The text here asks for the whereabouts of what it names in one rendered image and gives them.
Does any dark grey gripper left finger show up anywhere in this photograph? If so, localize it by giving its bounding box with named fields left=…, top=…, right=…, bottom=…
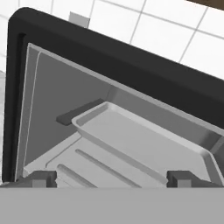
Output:
left=13, top=170, right=58, bottom=188

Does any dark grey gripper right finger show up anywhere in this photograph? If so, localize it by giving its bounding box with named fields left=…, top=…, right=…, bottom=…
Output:
left=166, top=170, right=223, bottom=188

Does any grey wall socket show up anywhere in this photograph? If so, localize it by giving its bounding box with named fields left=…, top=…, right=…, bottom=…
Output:
left=68, top=11, right=91, bottom=29

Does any black toaster oven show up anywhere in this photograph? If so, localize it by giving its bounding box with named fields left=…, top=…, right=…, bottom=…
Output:
left=1, top=6, right=224, bottom=188

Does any grey metal baking tray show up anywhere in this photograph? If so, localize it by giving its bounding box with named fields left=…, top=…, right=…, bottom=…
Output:
left=71, top=101, right=224, bottom=188

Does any brown wooden cupboard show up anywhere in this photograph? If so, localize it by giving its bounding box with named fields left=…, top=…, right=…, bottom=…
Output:
left=186, top=0, right=224, bottom=11

